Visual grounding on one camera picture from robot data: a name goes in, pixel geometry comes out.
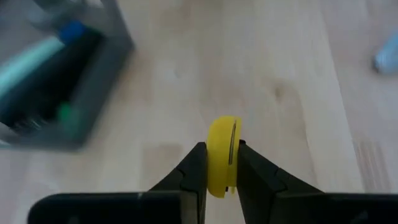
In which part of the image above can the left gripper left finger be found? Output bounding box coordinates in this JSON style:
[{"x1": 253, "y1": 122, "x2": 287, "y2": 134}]
[{"x1": 149, "y1": 141, "x2": 209, "y2": 224}]

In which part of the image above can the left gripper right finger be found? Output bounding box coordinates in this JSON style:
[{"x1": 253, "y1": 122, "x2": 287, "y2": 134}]
[{"x1": 236, "y1": 139, "x2": 324, "y2": 224}]

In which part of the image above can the yellow mini stapler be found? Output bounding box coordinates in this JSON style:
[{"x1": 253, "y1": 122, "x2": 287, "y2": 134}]
[{"x1": 206, "y1": 115, "x2": 243, "y2": 199}]

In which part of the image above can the light blue staple remover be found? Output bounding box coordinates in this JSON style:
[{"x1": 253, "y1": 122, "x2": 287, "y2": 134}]
[{"x1": 372, "y1": 28, "x2": 398, "y2": 75}]

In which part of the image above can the mint green stapler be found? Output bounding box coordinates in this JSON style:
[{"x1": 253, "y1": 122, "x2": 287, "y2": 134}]
[{"x1": 0, "y1": 34, "x2": 67, "y2": 96}]

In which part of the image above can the dark translucent plastic bin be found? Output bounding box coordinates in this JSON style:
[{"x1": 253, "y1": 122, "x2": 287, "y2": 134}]
[{"x1": 0, "y1": 0, "x2": 136, "y2": 152}]

